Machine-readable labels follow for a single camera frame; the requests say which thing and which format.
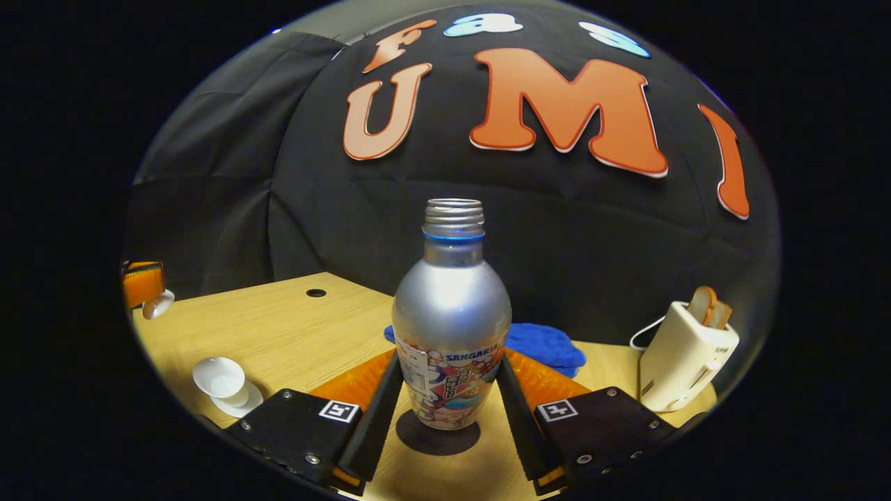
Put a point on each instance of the blue towel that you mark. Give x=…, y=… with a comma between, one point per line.
x=546, y=344

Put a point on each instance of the black backdrop cloth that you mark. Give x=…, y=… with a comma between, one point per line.
x=557, y=243

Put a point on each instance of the white teacup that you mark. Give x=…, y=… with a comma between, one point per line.
x=219, y=379

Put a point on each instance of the dark round coaster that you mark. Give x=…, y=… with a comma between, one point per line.
x=438, y=438

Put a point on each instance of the silver water bottle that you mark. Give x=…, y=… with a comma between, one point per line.
x=451, y=313

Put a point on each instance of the white toaster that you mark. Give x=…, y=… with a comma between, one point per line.
x=679, y=362

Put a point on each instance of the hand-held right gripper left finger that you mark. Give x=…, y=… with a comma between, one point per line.
x=379, y=417

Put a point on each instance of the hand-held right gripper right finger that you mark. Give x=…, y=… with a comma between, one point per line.
x=521, y=424

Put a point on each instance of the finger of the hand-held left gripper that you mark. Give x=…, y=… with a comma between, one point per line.
x=143, y=284

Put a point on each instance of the bread slice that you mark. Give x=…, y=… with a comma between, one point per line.
x=721, y=316
x=701, y=306

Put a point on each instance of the white saucer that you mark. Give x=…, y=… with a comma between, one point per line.
x=252, y=402

